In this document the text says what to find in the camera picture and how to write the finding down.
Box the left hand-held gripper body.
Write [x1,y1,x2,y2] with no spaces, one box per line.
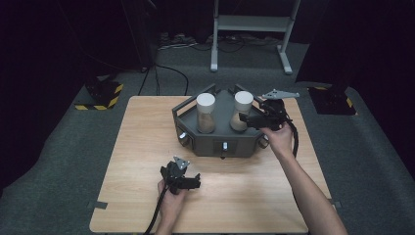
[159,155,194,196]

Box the black floor cable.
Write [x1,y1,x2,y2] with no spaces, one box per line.
[136,63,191,97]

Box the grey metal stand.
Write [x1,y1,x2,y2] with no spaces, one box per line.
[209,0,302,75]

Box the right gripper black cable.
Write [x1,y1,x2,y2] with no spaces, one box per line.
[283,115,300,159]

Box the person's right hand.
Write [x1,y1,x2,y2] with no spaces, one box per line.
[259,121,295,161]

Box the person's left hand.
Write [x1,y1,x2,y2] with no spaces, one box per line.
[157,179,188,227]

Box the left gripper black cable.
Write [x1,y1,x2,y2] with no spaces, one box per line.
[143,185,171,235]

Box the black base with yellow stripes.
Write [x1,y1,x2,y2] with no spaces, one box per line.
[306,84,357,117]
[73,79,125,112]

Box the white-lidded spice jar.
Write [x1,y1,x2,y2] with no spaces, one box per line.
[195,92,217,135]
[229,90,255,133]

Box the black corner rack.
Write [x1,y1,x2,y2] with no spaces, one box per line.
[171,82,282,160]

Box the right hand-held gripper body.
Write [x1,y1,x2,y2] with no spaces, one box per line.
[256,88,300,132]

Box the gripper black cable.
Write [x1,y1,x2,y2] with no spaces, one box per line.
[143,185,171,235]
[283,115,300,159]

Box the bundle of floor cables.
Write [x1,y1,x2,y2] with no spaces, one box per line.
[158,31,282,54]

